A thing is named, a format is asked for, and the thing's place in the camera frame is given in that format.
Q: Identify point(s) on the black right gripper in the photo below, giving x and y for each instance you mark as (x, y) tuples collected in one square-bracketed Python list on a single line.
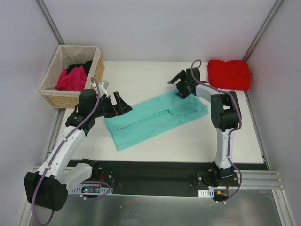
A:
[(182, 84)]

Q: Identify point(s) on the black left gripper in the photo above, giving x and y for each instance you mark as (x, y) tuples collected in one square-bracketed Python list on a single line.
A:
[(112, 106)]

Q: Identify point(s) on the teal t shirt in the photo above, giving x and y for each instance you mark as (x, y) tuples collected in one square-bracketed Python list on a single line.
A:
[(153, 117)]

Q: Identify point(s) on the red t shirt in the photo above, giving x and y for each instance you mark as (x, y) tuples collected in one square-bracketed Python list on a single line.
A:
[(228, 74)]

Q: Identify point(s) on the wicker laundry basket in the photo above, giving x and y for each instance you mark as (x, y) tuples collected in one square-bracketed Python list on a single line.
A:
[(65, 56)]

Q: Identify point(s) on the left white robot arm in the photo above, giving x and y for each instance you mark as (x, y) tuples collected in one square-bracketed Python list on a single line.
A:
[(50, 185)]

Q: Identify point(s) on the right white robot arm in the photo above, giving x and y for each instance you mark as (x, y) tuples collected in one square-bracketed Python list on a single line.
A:
[(225, 117)]

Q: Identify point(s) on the pink t shirt in basket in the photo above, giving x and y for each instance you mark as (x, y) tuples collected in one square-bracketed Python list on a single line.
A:
[(74, 80)]

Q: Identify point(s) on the black t shirt in basket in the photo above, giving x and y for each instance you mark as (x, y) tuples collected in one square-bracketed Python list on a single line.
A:
[(86, 66)]

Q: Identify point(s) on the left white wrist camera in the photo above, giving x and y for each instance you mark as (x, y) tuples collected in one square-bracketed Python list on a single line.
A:
[(103, 89)]

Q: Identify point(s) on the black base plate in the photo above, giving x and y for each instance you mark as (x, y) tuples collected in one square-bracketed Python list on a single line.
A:
[(173, 179)]

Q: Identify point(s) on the left grey cable duct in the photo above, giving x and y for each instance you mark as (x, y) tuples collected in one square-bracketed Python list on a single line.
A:
[(90, 190)]

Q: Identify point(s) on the grey cable duct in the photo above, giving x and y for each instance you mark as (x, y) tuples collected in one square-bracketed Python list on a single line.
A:
[(90, 190), (206, 193)]

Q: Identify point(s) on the right grey cable duct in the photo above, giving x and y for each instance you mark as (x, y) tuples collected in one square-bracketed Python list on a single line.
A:
[(206, 193)]

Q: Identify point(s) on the right aluminium frame post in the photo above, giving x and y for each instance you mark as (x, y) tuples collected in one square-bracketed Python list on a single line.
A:
[(263, 28)]

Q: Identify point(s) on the aluminium frame post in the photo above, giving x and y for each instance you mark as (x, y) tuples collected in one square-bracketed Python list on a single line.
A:
[(263, 28), (49, 20)]

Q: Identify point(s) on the left aluminium frame post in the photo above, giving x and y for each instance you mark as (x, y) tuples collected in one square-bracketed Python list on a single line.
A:
[(49, 20)]

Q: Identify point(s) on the aluminium rail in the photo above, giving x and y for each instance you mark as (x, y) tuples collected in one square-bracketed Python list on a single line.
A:
[(253, 178)]

